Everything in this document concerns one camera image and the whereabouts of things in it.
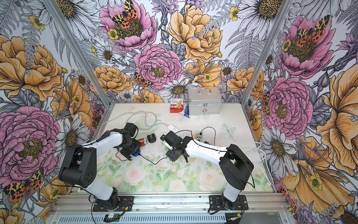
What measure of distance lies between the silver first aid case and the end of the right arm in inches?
15.7

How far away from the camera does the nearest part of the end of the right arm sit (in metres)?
0.62

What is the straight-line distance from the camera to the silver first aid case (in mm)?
1075
